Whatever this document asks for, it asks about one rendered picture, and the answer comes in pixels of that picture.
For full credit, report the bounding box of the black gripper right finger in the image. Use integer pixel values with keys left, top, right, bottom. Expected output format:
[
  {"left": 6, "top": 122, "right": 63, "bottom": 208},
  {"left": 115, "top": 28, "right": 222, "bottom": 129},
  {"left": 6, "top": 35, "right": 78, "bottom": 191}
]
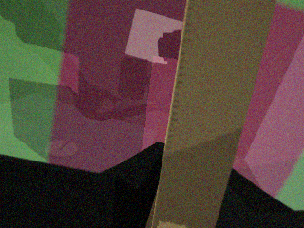
[{"left": 215, "top": 169, "right": 304, "bottom": 228}]

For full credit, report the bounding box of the long tan wooden rail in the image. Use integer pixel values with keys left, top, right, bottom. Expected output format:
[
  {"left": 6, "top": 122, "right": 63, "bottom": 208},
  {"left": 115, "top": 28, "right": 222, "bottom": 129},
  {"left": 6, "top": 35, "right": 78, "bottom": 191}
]
[{"left": 152, "top": 0, "right": 277, "bottom": 228}]

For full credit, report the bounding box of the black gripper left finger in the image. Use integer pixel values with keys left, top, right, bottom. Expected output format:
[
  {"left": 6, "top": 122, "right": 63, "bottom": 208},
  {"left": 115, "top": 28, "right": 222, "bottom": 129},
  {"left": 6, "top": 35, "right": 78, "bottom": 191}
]
[{"left": 0, "top": 142, "right": 164, "bottom": 228}]

